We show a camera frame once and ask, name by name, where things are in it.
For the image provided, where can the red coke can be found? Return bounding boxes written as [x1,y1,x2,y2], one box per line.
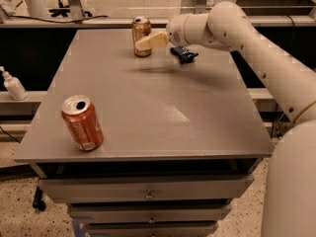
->
[61,95,104,151]

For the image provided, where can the grey drawer cabinet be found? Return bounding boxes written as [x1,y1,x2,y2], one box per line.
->
[13,28,278,237]

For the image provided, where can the black cable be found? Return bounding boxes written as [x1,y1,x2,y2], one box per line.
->
[9,14,110,25]

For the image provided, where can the black caster wheel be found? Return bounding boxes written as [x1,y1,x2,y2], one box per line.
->
[33,188,46,211]

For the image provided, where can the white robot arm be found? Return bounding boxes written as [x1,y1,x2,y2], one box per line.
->
[135,1,316,237]

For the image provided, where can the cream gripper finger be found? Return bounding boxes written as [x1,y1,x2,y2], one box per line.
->
[135,32,169,50]

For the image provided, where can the dark blue snack bag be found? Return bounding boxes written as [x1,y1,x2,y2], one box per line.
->
[170,46,198,64]

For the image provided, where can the top grey drawer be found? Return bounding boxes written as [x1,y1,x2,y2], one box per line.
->
[39,174,254,203]

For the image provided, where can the grey metal post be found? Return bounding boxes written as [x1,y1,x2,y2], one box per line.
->
[68,0,85,20]

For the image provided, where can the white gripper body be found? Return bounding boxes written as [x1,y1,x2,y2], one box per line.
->
[166,14,189,46]

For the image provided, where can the gold orange soda can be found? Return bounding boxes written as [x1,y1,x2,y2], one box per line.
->
[131,16,151,57]

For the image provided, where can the white pump bottle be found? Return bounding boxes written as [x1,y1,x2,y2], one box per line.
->
[0,66,28,101]

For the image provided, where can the bottom grey drawer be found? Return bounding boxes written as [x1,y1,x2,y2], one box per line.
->
[87,221,218,237]

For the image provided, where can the grey drawer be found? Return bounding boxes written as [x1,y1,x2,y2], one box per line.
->
[87,221,218,237]
[70,203,231,223]
[39,174,254,203]

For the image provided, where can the middle grey drawer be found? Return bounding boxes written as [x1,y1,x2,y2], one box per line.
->
[70,203,231,223]

